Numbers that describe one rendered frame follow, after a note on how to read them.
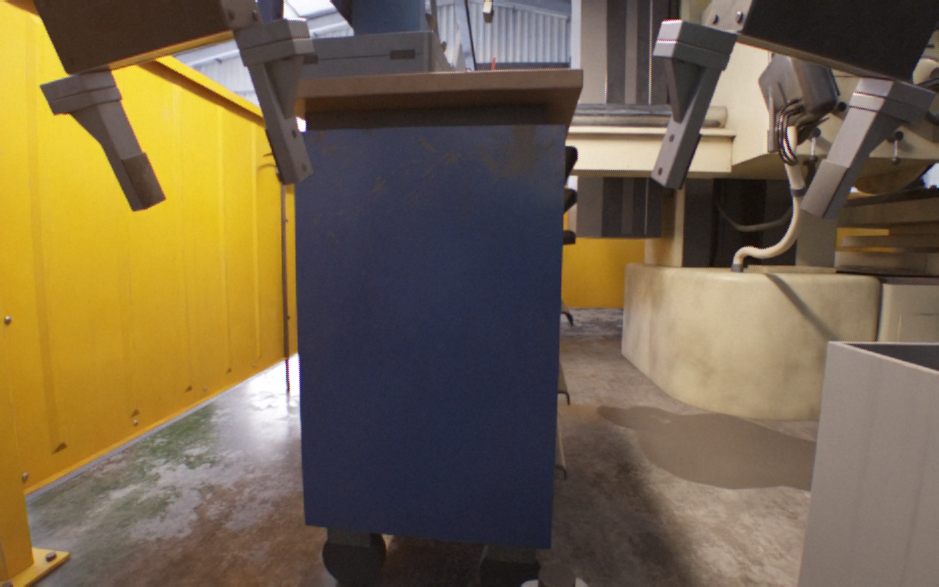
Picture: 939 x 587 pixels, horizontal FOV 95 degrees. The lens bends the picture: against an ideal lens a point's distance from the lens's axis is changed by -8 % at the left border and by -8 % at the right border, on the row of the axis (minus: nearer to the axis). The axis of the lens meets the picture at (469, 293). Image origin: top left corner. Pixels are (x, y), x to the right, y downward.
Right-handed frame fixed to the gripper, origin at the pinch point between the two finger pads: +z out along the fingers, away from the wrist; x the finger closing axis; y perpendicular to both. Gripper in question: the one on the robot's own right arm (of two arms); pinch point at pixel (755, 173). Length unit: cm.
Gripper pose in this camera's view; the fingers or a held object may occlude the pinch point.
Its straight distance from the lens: 40.5
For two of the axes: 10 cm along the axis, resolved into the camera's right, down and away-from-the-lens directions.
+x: 9.8, 1.3, 1.2
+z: -1.7, 8.7, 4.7
